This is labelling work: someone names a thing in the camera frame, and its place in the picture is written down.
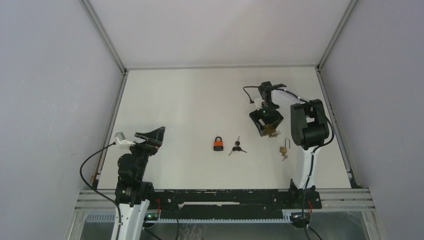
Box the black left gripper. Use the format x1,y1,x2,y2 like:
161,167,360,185
127,126,165,180

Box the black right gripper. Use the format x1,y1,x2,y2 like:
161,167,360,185
249,102,284,136

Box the black-headed key bunch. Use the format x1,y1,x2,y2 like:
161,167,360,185
228,136,247,156

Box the orange black padlock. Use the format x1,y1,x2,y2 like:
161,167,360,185
213,136,224,152

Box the large brass padlock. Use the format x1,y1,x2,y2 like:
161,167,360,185
263,124,276,136

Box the silver brass-padlock keys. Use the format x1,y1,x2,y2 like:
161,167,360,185
268,131,281,138

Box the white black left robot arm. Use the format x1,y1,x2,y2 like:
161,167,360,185
111,126,166,240

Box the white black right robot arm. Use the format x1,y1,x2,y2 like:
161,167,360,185
249,81,335,208

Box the small brass padlock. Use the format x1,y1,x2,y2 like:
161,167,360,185
279,138,291,155

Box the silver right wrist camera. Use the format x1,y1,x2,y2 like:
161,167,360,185
250,97,264,111

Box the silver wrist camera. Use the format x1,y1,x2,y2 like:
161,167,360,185
250,97,264,111
114,131,134,146

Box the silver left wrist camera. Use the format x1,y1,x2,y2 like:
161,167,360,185
114,131,134,146

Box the black right camera cable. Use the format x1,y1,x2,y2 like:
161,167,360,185
242,85,336,240

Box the black camera cable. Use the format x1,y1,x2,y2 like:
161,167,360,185
79,142,122,240
242,85,336,240

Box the black left camera cable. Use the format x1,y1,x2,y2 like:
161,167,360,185
79,142,122,240

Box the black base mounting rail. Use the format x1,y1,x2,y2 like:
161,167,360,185
149,189,323,221

